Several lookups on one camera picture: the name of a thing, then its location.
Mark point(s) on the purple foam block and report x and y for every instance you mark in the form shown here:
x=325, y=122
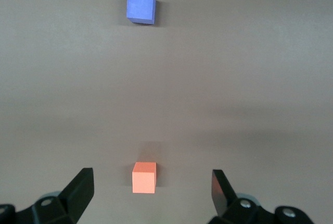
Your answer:
x=140, y=6

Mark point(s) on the orange foam block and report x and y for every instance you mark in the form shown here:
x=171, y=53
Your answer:
x=143, y=179

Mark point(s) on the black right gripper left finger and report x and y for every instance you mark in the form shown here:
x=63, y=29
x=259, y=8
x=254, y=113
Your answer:
x=72, y=200

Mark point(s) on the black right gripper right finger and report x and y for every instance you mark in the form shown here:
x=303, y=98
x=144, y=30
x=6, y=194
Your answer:
x=226, y=203

